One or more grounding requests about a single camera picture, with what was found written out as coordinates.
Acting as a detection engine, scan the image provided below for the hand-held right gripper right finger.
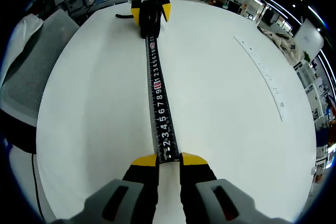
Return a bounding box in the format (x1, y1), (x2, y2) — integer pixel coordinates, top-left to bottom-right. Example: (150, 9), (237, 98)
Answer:
(179, 152), (266, 224)

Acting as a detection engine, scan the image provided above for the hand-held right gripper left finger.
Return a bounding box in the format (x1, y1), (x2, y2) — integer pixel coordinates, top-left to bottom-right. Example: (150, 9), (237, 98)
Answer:
(52, 153), (161, 224)

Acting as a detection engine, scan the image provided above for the white whiteboard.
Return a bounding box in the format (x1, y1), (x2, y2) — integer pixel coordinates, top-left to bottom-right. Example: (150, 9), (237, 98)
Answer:
(292, 18), (325, 59)

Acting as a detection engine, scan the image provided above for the grey mesh office chair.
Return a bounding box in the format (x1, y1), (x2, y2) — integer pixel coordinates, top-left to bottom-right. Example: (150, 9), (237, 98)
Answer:
(0, 8), (80, 154)

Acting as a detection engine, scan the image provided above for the clear plastic ruler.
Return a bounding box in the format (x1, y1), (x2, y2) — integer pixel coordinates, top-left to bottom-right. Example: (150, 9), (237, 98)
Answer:
(233, 36), (286, 122)

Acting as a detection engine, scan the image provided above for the black floor cable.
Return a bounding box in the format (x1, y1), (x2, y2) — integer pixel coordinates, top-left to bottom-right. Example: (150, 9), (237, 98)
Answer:
(30, 153), (47, 221)

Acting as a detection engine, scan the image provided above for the black tape measure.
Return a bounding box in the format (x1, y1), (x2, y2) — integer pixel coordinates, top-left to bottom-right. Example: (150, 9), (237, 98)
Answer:
(115, 0), (182, 164)

